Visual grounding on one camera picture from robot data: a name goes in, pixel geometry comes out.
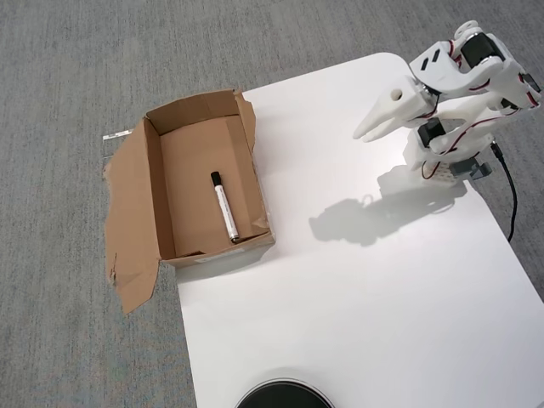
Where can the white paper strip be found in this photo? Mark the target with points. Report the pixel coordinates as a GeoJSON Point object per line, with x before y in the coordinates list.
{"type": "Point", "coordinates": [115, 135]}

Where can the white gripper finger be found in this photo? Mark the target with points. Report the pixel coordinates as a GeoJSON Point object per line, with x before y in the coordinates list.
{"type": "Point", "coordinates": [389, 127]}
{"type": "Point", "coordinates": [376, 117]}

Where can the black round disc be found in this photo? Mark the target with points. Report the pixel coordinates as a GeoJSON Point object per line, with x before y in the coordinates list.
{"type": "Point", "coordinates": [280, 395]}

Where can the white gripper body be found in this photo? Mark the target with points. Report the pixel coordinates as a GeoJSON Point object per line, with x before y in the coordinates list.
{"type": "Point", "coordinates": [390, 103]}

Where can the torn brown cardboard box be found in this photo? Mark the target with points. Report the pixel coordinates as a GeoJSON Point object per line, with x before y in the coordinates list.
{"type": "Point", "coordinates": [187, 191]}

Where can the white marker pen black cap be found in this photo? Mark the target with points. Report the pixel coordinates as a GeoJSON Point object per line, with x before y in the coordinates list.
{"type": "Point", "coordinates": [223, 204]}

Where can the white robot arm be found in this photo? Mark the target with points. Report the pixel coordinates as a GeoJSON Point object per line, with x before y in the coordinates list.
{"type": "Point", "coordinates": [442, 72]}

